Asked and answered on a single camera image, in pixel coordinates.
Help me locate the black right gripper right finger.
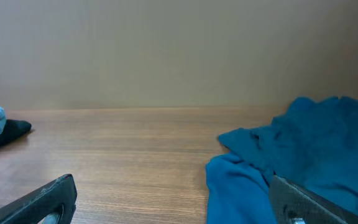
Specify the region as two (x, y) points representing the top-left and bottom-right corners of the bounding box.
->
(268, 175), (358, 224)

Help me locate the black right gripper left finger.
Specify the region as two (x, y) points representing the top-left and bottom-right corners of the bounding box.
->
(0, 174), (77, 224)

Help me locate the dark blue garment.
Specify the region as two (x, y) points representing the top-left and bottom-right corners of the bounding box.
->
(206, 96), (358, 223)

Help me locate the folded black garment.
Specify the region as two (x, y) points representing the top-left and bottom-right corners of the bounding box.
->
(0, 119), (32, 147)

